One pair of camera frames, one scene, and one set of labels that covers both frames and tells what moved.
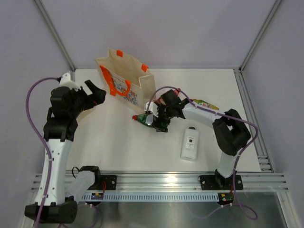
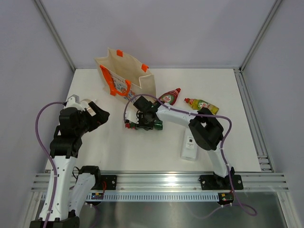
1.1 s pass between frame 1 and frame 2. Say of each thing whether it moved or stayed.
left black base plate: stayed
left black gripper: moved
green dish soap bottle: moved
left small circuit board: stayed
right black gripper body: moved
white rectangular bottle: stayed
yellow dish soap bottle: stayed
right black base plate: stayed
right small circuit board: stayed
